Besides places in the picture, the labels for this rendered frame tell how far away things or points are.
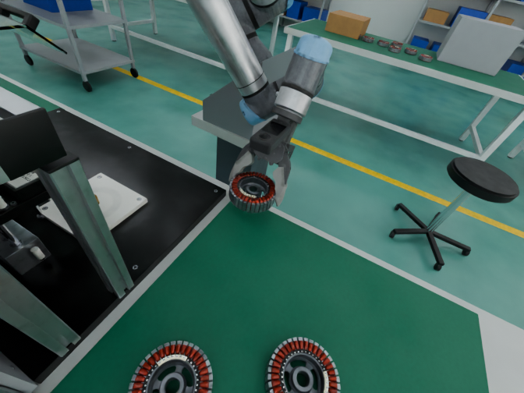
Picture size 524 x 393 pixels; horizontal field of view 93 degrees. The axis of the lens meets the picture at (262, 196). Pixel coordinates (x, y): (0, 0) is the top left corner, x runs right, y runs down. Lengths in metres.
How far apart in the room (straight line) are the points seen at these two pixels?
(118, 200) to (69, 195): 0.32
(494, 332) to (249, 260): 0.53
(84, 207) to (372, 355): 0.51
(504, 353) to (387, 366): 0.26
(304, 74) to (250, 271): 0.42
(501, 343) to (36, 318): 0.79
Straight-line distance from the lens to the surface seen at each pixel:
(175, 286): 0.54
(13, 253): 0.58
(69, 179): 0.33
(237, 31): 0.64
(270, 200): 0.56
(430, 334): 0.65
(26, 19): 0.79
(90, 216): 0.37
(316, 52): 0.58
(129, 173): 0.73
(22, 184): 0.53
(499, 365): 0.72
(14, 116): 0.26
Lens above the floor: 1.23
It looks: 44 degrees down
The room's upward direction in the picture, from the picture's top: 12 degrees clockwise
